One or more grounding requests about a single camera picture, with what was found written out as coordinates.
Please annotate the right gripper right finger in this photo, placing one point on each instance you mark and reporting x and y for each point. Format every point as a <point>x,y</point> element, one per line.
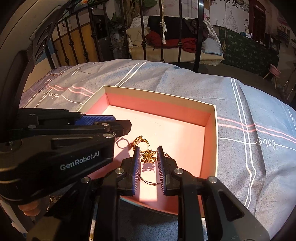
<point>207,210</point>

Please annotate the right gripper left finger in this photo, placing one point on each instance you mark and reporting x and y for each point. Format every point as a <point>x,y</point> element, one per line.
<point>89,209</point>

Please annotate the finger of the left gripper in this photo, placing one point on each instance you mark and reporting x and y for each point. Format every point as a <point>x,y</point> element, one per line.
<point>120,127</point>
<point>59,117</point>

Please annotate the gold leaf brooch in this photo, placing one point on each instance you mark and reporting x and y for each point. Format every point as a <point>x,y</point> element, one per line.
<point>138,140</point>

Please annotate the gold flower brooch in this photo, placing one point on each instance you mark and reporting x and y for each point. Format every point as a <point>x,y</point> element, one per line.
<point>148,156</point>

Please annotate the person's left hand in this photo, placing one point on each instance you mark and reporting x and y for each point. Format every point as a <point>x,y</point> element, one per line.
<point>31,209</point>

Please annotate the grey box with pink interior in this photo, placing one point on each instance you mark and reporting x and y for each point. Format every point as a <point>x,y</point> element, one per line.
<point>186,129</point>

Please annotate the green floral counter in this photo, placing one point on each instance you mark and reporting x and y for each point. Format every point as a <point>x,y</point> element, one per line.
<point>244,53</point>

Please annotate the pink stool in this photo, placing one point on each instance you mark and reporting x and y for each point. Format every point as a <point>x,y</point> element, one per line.
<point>276,74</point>

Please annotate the red phone booth cabinet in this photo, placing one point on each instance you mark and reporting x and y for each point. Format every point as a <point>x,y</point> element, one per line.
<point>257,20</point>

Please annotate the black iron bed frame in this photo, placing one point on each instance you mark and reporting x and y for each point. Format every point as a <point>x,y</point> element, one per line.
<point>85,31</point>

